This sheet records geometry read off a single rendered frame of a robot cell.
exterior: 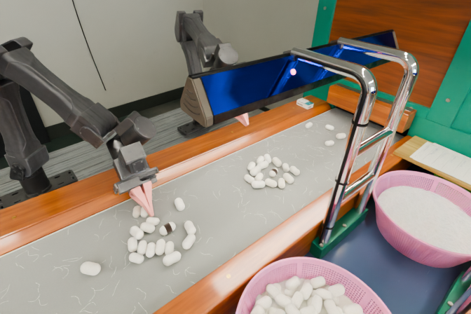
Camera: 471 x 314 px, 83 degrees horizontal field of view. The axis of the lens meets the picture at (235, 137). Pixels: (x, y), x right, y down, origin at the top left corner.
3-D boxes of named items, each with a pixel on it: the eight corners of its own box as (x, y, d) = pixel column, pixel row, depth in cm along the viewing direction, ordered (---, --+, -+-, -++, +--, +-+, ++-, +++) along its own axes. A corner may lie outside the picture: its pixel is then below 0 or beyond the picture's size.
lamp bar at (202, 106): (179, 110, 46) (175, 68, 42) (371, 52, 78) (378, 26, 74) (205, 129, 40) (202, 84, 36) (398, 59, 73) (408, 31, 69)
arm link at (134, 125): (162, 125, 65) (125, 88, 62) (147, 144, 58) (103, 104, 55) (135, 147, 71) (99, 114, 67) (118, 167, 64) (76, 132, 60)
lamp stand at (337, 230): (263, 210, 75) (280, 46, 50) (309, 181, 85) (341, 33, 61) (318, 261, 62) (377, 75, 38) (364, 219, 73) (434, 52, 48)
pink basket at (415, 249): (378, 270, 60) (392, 244, 55) (354, 189, 82) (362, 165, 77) (510, 292, 57) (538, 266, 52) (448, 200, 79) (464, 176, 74)
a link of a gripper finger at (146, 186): (164, 209, 61) (147, 172, 62) (133, 225, 57) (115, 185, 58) (159, 213, 66) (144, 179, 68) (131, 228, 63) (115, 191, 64)
